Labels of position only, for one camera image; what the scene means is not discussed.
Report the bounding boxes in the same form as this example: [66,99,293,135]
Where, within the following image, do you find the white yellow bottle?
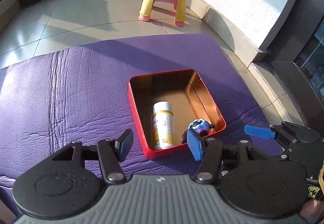
[153,101,175,150]

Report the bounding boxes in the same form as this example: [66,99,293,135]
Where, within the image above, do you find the purple floor mat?
[1,33,268,215]

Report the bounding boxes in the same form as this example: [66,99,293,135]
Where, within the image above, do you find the red metal tin box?
[128,69,226,160]

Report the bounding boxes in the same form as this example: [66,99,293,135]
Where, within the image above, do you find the person hand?
[299,199,324,217]

